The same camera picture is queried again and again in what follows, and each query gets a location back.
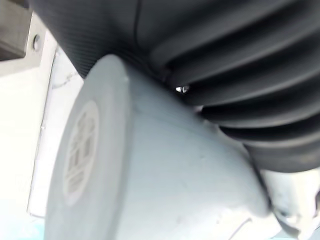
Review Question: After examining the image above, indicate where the grey metal bracket with hole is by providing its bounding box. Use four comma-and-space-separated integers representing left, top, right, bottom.
0, 0, 49, 74

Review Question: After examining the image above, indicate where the left robot hand black cloth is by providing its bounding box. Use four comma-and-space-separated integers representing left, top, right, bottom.
27, 0, 320, 174

